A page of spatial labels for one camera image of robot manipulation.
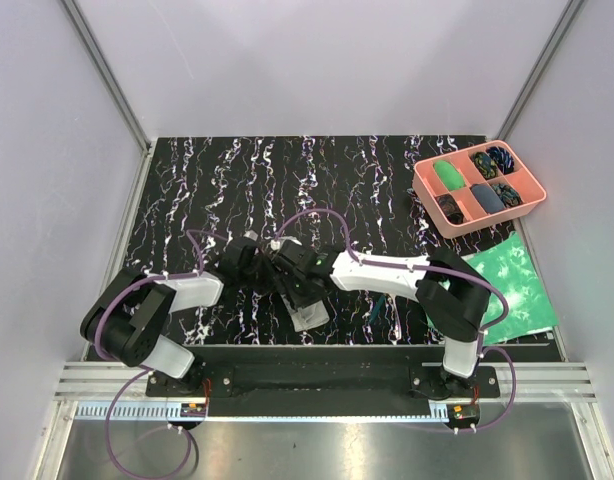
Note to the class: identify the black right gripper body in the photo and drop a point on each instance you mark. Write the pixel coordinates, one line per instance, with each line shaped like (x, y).
(296, 289)

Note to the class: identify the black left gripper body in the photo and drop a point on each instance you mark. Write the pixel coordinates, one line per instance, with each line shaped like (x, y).
(258, 275)

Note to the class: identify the grey cloth napkin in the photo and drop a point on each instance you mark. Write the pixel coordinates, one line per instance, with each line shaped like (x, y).
(303, 319)

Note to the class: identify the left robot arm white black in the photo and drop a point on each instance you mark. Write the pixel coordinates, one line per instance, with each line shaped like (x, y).
(126, 322)

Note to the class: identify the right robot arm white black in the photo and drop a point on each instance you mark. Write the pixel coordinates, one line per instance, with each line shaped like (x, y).
(451, 294)

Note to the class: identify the black marbled table mat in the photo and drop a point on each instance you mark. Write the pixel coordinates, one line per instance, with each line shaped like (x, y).
(323, 190)

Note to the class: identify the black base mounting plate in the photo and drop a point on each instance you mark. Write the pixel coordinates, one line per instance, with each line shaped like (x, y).
(274, 403)

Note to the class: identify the silver fork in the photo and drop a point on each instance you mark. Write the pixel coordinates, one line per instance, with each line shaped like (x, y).
(395, 333)

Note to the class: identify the dark brown patterned sock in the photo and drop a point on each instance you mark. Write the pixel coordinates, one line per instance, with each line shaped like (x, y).
(450, 209)

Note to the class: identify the green rolled sock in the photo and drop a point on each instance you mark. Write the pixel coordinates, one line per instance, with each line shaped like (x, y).
(449, 175)

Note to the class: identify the pink divided tray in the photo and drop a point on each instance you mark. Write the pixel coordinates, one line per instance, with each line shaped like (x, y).
(428, 187)

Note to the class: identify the grey blue rolled sock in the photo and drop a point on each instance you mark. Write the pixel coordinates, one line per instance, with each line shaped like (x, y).
(487, 198)

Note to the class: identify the green white tie-dye cloth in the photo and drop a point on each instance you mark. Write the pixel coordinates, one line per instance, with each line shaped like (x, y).
(508, 267)

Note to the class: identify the yellow blue patterned sock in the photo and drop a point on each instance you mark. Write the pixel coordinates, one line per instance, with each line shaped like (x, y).
(485, 165)

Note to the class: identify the blue green patterned sock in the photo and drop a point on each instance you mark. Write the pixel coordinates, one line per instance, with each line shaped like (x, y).
(507, 194)

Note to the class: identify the dark blue patterned sock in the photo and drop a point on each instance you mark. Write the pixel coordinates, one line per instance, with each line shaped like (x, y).
(503, 159)

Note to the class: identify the aluminium front rail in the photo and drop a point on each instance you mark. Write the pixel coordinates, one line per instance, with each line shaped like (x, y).
(531, 382)

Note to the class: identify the aluminium frame post left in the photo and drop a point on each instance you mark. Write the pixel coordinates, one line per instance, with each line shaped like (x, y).
(87, 37)

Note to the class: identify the aluminium frame post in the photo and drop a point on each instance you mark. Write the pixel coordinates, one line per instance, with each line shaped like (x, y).
(87, 37)
(562, 27)

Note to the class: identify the aluminium frame post right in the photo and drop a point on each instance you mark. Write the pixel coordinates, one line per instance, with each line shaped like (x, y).
(562, 27)

